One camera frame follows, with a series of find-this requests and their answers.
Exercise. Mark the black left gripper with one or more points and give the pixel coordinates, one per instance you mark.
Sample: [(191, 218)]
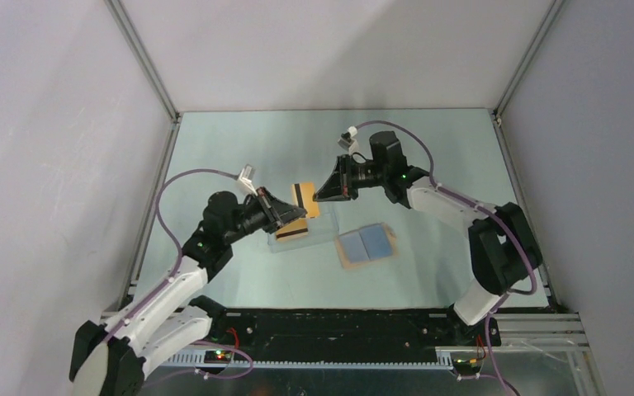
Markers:
[(276, 211)]

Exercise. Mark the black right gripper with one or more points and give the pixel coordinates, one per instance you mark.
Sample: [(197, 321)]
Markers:
[(338, 186)]

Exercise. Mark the blue credit card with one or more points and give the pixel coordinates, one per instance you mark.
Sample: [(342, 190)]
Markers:
[(353, 247), (377, 241)]

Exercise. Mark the beige leather card holder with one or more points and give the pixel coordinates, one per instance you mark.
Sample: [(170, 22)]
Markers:
[(348, 265)]

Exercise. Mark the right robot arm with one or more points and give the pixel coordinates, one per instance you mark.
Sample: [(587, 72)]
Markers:
[(503, 248)]

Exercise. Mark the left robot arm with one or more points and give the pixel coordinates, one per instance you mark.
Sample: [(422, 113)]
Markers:
[(117, 356)]

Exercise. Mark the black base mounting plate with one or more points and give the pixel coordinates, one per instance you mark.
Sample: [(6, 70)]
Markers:
[(348, 335)]

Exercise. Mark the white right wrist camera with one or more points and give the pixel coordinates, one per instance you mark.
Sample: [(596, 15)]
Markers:
[(347, 140)]

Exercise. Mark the grey slotted cable duct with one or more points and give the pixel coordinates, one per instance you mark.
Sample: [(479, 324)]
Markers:
[(201, 358)]

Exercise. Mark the right aluminium frame post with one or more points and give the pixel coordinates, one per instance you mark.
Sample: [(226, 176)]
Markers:
[(544, 28)]

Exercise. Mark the aluminium frame post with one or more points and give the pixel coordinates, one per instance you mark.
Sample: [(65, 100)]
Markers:
[(137, 47), (544, 28)]

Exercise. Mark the left aluminium frame post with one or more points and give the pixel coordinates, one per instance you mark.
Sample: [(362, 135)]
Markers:
[(137, 47)]

